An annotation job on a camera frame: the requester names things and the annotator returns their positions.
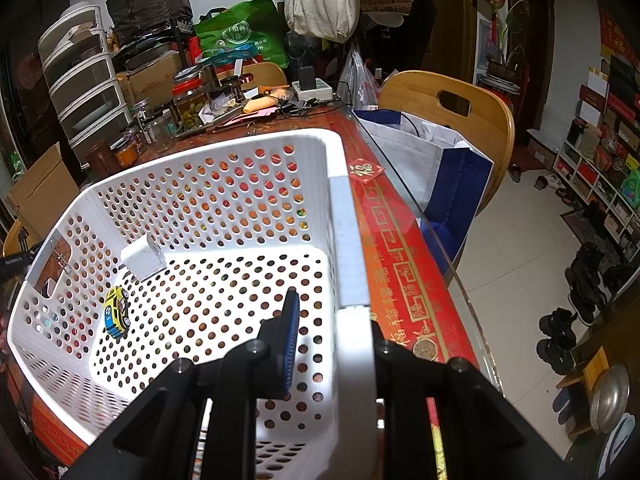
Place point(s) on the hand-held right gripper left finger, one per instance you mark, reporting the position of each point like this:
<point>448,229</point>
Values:
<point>290,340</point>

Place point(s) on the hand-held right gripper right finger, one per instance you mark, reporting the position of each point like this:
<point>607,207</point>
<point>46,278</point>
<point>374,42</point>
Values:
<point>425,410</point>

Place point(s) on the white perforated plastic basket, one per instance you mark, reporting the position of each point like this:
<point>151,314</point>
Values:
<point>210,240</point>

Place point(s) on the white rectangular block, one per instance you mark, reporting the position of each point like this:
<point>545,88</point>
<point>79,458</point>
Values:
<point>142,259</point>

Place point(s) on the yellow toy car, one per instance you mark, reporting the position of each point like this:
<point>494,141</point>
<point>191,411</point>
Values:
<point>116,311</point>

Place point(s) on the red patterned tablecloth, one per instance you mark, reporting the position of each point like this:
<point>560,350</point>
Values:
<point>400,240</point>

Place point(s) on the metal basin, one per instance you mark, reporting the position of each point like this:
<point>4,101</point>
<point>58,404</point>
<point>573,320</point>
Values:
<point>609,397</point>

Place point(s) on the row of dark shoes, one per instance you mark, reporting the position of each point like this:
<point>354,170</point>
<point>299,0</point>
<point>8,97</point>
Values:
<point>575,300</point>

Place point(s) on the white and blue paper bag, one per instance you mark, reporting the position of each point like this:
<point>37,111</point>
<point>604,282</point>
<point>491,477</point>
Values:
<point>430,170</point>

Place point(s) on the empty glass jar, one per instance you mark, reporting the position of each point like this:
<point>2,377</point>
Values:
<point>160,132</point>

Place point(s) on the white power strip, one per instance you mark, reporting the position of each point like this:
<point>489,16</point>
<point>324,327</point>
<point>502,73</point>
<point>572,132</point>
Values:
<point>312,91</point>

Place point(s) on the glass jar with red lid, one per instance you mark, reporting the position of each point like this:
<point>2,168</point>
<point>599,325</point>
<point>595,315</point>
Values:
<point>189,100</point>

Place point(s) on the brown lidded jar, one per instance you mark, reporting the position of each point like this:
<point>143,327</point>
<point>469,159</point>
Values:
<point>102,157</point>

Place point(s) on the clear plastic bag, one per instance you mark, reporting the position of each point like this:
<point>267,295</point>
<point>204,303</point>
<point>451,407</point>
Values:
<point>362,82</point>

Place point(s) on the cardboard box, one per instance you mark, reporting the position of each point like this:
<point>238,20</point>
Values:
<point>37,195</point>

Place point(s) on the green shopping bag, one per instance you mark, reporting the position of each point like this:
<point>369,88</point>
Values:
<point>245,35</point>

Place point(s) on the storage shelf with boxes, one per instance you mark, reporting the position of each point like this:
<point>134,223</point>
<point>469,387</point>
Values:
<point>595,150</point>

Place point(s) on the white plastic drawer tower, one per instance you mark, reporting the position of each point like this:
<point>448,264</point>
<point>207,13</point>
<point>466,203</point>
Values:
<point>82,75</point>

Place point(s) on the beige canvas tote bag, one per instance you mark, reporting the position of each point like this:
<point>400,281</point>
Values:
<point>320,0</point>

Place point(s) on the black plastic-wrapped bundle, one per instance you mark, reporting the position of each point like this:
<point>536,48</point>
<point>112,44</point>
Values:
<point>150,2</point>

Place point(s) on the potted plant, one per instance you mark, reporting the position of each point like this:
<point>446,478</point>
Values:
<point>510,45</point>

